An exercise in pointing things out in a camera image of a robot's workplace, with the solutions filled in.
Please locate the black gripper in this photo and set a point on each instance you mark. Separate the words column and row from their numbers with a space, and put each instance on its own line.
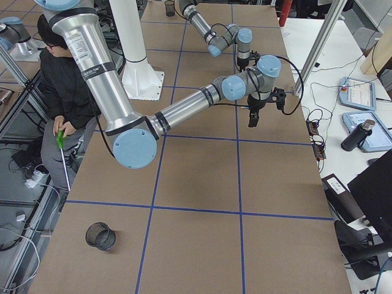
column 256, row 103
column 241, row 62

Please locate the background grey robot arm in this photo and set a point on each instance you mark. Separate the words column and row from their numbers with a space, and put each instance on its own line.
column 14, row 34

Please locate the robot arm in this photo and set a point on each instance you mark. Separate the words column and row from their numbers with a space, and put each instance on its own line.
column 134, row 136
column 219, row 37

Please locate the orange black electronics board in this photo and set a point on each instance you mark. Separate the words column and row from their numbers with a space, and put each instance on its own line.
column 317, row 141

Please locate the red fire extinguisher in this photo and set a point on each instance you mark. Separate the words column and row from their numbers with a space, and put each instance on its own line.
column 285, row 10

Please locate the far black mesh cup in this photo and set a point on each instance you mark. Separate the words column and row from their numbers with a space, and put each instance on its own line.
column 169, row 8

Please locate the black mesh cup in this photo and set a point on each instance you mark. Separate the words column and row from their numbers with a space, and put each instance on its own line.
column 169, row 8
column 100, row 236

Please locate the black water bottle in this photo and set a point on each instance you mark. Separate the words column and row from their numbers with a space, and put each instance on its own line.
column 358, row 135

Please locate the upper teach pendant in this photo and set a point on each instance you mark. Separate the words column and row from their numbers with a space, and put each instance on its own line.
column 357, row 93

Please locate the teach pendant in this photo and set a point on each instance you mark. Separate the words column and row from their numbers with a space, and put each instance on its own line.
column 379, row 140
column 357, row 93

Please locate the lower teach pendant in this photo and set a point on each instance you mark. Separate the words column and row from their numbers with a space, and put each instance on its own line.
column 379, row 140

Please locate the black computer monitor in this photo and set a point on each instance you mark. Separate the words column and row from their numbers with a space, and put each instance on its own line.
column 371, row 190

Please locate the seated person in black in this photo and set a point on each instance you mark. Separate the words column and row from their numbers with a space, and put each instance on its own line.
column 71, row 107

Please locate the near black mesh cup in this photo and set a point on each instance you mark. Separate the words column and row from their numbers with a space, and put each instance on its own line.
column 100, row 236

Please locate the white power strip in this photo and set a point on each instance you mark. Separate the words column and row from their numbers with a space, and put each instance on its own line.
column 36, row 178

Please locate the white pedestal column base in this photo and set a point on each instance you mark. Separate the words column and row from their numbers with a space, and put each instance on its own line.
column 139, row 79

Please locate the grey aluminium frame post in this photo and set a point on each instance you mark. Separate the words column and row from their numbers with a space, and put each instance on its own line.
column 335, row 11

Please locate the green handled stick tool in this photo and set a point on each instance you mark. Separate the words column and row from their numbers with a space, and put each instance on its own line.
column 60, row 142

